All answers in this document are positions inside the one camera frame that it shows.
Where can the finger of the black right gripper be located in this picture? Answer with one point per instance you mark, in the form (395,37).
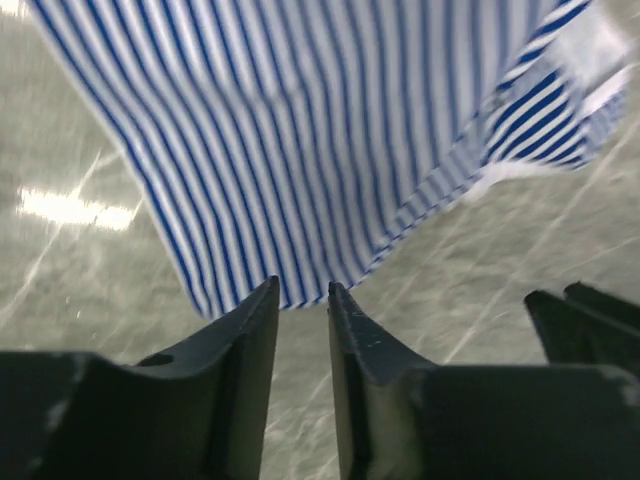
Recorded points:
(572,334)
(603,303)

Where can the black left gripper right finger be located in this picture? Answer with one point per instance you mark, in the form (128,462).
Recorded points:
(401,416)

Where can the blue white striped tank top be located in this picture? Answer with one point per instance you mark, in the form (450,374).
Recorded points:
(306,139)

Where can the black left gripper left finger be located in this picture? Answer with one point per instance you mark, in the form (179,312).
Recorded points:
(195,410)

